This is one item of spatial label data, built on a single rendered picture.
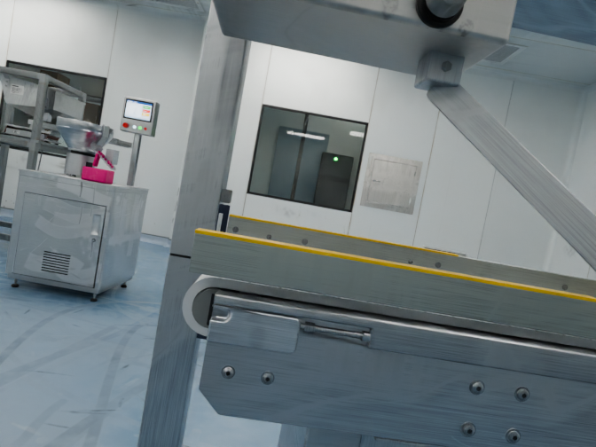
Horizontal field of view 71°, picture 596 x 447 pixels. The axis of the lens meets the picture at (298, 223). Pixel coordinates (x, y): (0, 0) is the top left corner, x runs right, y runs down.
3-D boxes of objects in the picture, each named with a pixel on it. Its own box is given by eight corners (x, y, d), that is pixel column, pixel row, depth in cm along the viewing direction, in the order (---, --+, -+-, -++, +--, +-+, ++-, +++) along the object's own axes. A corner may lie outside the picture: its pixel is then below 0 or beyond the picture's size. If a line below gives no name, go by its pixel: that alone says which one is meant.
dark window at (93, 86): (-6, 145, 547) (6, 59, 541) (-5, 145, 548) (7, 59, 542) (93, 163, 546) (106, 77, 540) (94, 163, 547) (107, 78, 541)
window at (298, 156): (247, 193, 544) (262, 104, 538) (247, 193, 545) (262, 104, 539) (351, 212, 543) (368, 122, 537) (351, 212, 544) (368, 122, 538)
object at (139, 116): (109, 182, 299) (123, 94, 296) (115, 183, 309) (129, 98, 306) (141, 188, 299) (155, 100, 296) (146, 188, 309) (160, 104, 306)
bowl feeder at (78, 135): (36, 170, 278) (45, 113, 276) (67, 174, 314) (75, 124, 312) (109, 184, 277) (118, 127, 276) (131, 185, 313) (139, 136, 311)
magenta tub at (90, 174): (80, 179, 265) (82, 165, 264) (90, 180, 277) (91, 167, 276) (105, 184, 264) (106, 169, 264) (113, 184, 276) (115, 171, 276)
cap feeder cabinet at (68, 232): (-1, 286, 266) (17, 168, 262) (53, 271, 323) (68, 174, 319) (97, 304, 266) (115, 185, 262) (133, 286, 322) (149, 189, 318)
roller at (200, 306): (186, 326, 34) (193, 286, 34) (223, 269, 61) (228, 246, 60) (229, 333, 34) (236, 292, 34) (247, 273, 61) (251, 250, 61)
